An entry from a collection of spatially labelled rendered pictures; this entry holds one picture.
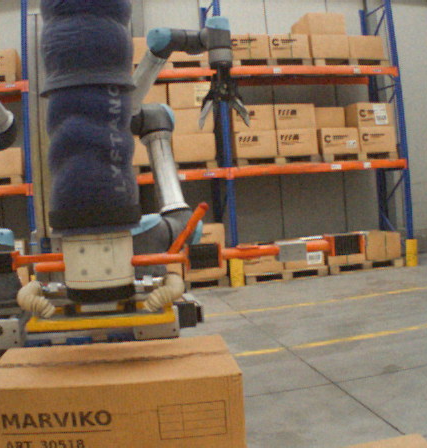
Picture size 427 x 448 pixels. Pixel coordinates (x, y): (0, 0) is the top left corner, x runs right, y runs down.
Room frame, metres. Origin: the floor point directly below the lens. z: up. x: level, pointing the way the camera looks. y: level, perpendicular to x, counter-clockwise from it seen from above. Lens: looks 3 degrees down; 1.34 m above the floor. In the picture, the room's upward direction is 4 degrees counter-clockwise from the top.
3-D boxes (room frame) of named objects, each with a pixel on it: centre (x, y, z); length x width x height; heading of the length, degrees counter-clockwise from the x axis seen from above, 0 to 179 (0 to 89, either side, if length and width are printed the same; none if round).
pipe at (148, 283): (1.54, 0.28, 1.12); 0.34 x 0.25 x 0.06; 96
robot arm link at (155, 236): (2.14, 0.22, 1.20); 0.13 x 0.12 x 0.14; 126
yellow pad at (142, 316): (1.45, 0.27, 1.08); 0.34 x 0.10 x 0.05; 96
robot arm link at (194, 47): (2.05, 0.01, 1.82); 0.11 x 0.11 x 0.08; 36
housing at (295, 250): (1.59, -0.18, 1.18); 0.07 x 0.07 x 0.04; 6
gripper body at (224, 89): (1.97, -0.06, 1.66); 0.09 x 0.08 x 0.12; 10
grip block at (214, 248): (1.57, 0.03, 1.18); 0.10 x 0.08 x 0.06; 6
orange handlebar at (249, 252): (1.68, 0.09, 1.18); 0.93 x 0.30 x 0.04; 96
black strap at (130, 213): (1.55, 0.28, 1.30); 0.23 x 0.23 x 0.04
